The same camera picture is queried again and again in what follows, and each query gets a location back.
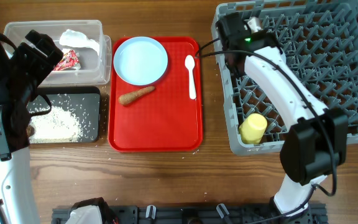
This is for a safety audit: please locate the cooked white rice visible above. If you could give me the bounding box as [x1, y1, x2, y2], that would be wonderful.
[26, 93, 101, 144]

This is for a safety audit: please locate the clear plastic waste bin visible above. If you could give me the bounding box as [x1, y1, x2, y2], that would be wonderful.
[4, 20, 112, 86]

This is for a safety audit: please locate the white plastic spoon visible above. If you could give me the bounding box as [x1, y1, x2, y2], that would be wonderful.
[185, 55, 196, 100]

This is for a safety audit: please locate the white napkin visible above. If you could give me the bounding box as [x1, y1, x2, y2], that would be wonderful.
[59, 29, 99, 55]

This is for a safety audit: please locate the red snack wrapper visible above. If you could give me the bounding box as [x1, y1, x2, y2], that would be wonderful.
[53, 49, 81, 71]

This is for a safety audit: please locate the large light blue plate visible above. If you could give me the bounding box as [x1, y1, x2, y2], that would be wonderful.
[113, 37, 168, 86]

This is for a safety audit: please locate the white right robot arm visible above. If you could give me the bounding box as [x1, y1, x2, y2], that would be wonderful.
[216, 12, 348, 217]

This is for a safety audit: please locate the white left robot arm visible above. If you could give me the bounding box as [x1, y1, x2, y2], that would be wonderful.
[0, 30, 63, 223]

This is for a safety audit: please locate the grey dishwasher rack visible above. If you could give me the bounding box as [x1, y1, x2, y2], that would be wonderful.
[214, 1, 358, 156]

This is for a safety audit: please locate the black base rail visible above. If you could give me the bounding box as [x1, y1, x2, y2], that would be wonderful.
[51, 203, 328, 224]

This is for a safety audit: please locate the yellow plastic cup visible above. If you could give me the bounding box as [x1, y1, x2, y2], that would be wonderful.
[239, 113, 267, 144]

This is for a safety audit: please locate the black waste tray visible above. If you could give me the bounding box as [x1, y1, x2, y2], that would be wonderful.
[26, 86, 101, 145]

